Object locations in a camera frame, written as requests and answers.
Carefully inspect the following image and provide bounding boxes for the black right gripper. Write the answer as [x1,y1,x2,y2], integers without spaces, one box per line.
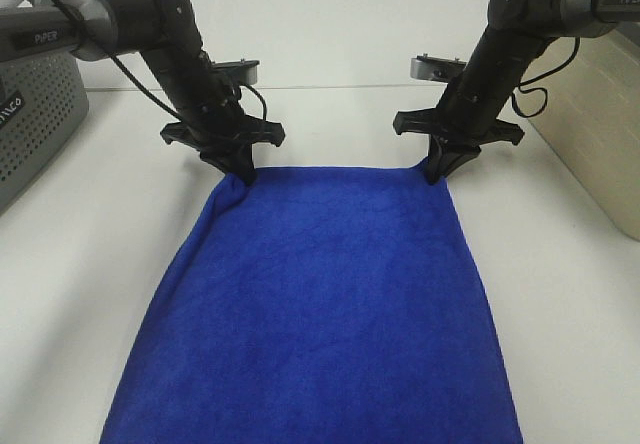
[392,91,524,184]

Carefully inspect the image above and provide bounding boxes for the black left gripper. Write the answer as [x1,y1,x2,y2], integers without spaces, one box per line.
[160,96,285,186]

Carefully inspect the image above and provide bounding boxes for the blue microfiber towel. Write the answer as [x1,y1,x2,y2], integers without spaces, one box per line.
[101,167,523,443]

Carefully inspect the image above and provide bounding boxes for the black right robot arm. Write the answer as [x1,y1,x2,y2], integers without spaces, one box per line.
[393,0,639,184]

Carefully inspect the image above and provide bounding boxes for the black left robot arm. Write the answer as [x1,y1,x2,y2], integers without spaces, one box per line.
[1,0,285,185]

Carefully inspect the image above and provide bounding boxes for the beige storage box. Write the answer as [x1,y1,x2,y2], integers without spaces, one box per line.
[531,22,639,240]

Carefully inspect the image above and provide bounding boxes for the grey perforated plastic basket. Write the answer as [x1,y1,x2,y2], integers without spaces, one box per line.
[0,0,91,215]

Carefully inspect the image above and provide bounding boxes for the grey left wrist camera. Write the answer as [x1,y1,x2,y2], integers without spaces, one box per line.
[212,59,260,86]

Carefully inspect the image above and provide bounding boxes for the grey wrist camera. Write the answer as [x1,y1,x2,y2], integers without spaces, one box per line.
[212,59,260,86]
[410,54,466,83]

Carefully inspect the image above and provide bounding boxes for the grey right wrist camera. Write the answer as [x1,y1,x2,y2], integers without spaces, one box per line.
[410,54,466,83]

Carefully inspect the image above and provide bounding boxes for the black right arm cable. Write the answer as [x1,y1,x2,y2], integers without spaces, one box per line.
[509,33,584,119]

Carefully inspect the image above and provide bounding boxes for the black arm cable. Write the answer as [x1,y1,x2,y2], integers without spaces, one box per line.
[19,0,269,125]
[509,33,584,119]

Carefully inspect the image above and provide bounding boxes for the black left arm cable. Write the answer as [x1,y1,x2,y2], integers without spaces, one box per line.
[19,0,269,125]

